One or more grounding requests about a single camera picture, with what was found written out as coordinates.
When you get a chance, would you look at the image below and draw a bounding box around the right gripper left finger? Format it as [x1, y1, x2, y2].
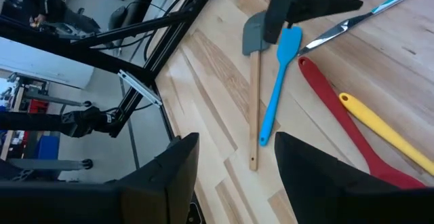
[118, 132, 199, 224]

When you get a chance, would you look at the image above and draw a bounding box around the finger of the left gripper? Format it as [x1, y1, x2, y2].
[286, 0, 363, 24]
[264, 0, 292, 45]

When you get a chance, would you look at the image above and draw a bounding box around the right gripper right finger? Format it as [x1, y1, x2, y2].
[275, 131, 434, 224]

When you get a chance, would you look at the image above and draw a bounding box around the knife with teal patterned handle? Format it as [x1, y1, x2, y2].
[297, 0, 434, 57]

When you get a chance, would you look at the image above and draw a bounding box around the blue silicone spatula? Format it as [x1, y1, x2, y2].
[258, 25, 303, 147]

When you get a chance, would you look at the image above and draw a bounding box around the grey spatula with wooden handle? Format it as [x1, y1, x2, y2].
[241, 10, 272, 172]

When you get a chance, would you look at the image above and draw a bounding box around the yellow silicone spoon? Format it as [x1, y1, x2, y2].
[338, 92, 434, 177]

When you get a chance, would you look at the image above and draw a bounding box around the grey caster leg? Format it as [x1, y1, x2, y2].
[6, 157, 95, 171]
[23, 90, 93, 109]

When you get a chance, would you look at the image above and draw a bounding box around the black desk leg beam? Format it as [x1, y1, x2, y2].
[0, 106, 120, 139]

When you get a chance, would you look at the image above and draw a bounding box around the black computer mouse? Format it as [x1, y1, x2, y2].
[107, 5, 128, 31]

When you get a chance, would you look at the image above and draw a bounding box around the person's hand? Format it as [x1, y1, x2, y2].
[29, 13, 47, 28]

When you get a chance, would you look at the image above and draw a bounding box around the silver metal bracket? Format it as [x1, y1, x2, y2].
[117, 69, 163, 108]

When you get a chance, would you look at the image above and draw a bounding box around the black aluminium table frame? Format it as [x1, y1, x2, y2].
[0, 0, 224, 140]

